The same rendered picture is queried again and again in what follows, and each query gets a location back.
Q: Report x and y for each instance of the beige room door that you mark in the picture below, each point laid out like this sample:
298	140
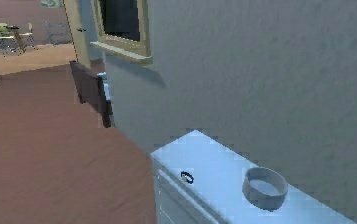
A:
76	36

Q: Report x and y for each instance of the dark brown bed frame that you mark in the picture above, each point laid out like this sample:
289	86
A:
89	86

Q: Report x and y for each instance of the white chair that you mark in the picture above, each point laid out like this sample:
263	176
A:
27	33

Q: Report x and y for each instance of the white chest of drawers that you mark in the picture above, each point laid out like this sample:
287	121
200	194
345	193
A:
216	173

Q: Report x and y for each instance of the grey round bowl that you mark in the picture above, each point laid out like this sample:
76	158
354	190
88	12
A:
252	194

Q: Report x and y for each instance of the green framed picture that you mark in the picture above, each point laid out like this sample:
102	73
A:
51	3

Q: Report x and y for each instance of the dark wooden table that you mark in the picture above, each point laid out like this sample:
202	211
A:
12	33

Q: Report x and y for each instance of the green chair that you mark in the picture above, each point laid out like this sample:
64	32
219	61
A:
2	30

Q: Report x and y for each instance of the window with beige frame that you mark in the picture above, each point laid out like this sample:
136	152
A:
121	20

